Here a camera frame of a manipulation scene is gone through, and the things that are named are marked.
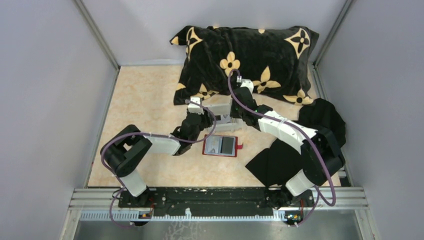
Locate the white credit card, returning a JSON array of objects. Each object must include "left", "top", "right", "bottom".
[{"left": 204, "top": 135, "right": 222, "bottom": 155}]

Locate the red card holder wallet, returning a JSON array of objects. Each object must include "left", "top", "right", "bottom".
[{"left": 202, "top": 134, "right": 244, "bottom": 158}]

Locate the black glossy credit card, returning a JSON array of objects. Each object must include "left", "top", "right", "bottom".
[{"left": 220, "top": 136, "right": 236, "bottom": 156}]

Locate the white plastic card box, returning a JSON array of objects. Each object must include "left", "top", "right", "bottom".
[{"left": 205, "top": 103, "right": 245, "bottom": 133}]

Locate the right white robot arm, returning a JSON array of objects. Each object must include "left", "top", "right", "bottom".
[{"left": 230, "top": 86, "right": 346, "bottom": 206}]

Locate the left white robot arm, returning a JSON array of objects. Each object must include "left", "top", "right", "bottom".
[{"left": 100, "top": 110, "right": 217, "bottom": 207}]

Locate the black pillow with yellow flowers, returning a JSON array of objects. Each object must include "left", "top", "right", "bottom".
[{"left": 170, "top": 25, "right": 320, "bottom": 106}]

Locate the black cloth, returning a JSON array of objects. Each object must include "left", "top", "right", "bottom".
[{"left": 245, "top": 98, "right": 346, "bottom": 187}]

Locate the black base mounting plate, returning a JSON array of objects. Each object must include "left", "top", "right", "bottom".
[{"left": 118, "top": 187, "right": 314, "bottom": 217}]

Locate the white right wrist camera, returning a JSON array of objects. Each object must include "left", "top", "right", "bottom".
[{"left": 236, "top": 76, "right": 255, "bottom": 94}]

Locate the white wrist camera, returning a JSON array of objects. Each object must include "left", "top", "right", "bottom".
[
  {"left": 185, "top": 97, "right": 204, "bottom": 115},
  {"left": 236, "top": 76, "right": 255, "bottom": 94}
]

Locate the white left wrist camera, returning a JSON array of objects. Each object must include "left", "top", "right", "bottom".
[{"left": 185, "top": 97, "right": 204, "bottom": 115}]

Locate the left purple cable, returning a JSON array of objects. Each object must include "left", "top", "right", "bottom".
[{"left": 100, "top": 98, "right": 218, "bottom": 229}]

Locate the purple cable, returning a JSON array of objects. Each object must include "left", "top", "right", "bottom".
[
  {"left": 100, "top": 98, "right": 218, "bottom": 229},
  {"left": 227, "top": 68, "right": 337, "bottom": 228}
]

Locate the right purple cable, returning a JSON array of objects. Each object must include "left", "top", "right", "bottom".
[{"left": 227, "top": 68, "right": 337, "bottom": 228}]

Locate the white slotted cable duct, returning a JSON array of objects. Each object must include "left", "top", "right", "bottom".
[{"left": 79, "top": 210, "right": 288, "bottom": 222}]

